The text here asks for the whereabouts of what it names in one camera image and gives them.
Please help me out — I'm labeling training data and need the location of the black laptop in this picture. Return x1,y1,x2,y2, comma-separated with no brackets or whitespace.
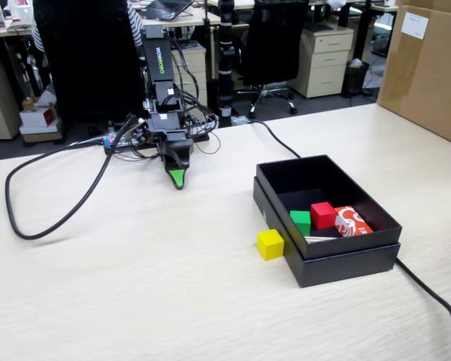
141,0,195,22

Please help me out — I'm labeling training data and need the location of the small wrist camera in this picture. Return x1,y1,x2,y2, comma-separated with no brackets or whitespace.
126,116,150,146

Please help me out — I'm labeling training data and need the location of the large black office chair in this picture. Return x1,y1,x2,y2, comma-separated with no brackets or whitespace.
32,0,147,125

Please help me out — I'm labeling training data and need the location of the red white printed carton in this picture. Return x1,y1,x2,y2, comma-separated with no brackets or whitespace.
334,205,374,238

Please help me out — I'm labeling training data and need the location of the green wooden cube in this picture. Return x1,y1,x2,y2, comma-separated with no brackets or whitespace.
289,210,312,238

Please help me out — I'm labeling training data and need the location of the black cable across table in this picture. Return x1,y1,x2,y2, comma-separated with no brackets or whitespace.
244,119,451,361

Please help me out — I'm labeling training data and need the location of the beige office desk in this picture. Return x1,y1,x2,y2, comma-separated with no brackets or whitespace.
138,5,256,29

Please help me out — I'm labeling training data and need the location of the black mesh office chair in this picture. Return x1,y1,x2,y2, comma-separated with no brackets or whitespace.
235,0,311,120

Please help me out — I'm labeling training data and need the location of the large brown cardboard box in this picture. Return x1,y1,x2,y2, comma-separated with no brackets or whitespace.
376,0,451,150

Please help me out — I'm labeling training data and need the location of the red wooden cube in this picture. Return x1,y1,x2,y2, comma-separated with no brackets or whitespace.
309,202,339,230

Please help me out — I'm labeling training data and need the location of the black open box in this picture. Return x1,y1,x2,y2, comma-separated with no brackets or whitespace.
252,176,402,289

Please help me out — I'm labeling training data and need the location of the beige three drawer cabinet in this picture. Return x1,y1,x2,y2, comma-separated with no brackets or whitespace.
287,25,355,99

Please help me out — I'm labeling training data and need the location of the beige storage cabinet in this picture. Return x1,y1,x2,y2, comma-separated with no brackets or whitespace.
0,56,23,141

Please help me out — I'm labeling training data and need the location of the controller circuit board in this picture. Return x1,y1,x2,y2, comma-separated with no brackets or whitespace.
103,133,138,150

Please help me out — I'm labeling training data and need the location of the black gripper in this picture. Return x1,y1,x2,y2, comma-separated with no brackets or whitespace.
147,109,194,190

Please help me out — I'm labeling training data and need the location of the yellow wooden cube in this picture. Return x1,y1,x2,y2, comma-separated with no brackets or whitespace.
256,228,286,261

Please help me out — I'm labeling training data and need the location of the black trash bin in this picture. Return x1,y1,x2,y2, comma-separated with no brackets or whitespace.
341,59,371,98

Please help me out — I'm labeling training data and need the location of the small white red carton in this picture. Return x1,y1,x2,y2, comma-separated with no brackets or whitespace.
20,107,59,129

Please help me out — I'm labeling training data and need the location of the thick black camera cable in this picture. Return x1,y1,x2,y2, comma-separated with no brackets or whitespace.
4,114,142,241

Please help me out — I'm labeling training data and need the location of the black cardboard box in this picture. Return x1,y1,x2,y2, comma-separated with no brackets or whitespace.
256,153,404,260

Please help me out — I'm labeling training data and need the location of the green terminal circuit board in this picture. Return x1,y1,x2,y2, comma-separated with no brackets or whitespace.
183,114,216,135

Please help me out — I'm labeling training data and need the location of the person in striped shirt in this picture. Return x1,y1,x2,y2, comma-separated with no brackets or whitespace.
29,0,147,53

